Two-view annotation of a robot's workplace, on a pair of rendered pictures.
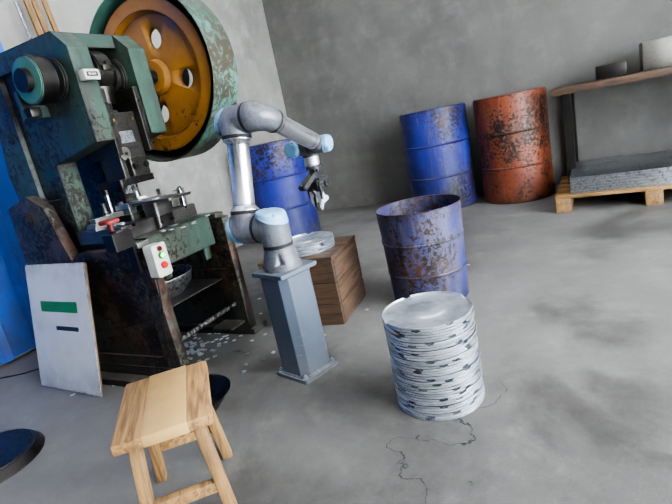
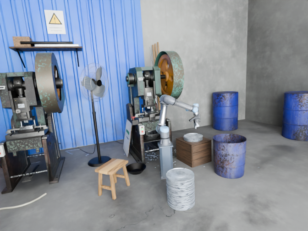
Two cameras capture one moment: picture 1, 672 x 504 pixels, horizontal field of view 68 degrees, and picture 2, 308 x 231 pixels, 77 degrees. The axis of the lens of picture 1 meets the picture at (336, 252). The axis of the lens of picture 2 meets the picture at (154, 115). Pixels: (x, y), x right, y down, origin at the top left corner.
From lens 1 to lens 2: 1.32 m
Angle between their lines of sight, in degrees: 39
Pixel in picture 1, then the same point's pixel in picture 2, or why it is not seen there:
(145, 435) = (100, 170)
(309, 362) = (163, 173)
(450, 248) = (231, 158)
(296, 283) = (164, 150)
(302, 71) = (255, 63)
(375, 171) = (276, 111)
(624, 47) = not seen: outside the picture
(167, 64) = (168, 73)
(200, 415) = (109, 172)
